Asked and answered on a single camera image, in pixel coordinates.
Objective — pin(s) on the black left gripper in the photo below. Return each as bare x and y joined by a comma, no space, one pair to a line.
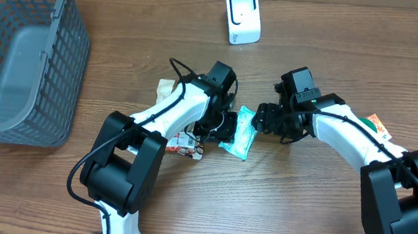
220,126

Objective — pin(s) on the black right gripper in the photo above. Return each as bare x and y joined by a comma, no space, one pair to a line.
267,118

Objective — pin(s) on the teal snack bag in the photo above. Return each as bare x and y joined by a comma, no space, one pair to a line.
244,135

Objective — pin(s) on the brown white snack pouch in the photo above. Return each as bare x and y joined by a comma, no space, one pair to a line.
165,89

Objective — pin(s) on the orange tissue pack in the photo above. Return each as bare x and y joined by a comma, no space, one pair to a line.
380,129

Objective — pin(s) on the red white stick pack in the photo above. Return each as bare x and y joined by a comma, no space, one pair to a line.
178,142

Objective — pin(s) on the green lidded can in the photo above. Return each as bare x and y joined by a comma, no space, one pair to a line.
369,123

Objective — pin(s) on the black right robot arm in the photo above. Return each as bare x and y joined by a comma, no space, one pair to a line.
389,173

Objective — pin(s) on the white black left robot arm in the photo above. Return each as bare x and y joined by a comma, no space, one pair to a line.
121,169

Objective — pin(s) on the white barcode scanner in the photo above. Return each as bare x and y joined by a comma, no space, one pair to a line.
244,21

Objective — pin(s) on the grey plastic basket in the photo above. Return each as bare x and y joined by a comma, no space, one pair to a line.
44,48

